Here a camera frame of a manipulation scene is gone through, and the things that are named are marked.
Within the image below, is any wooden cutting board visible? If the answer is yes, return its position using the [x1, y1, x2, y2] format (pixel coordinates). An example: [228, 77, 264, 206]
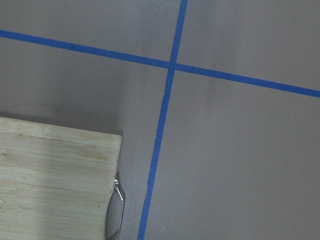
[0, 117, 125, 240]

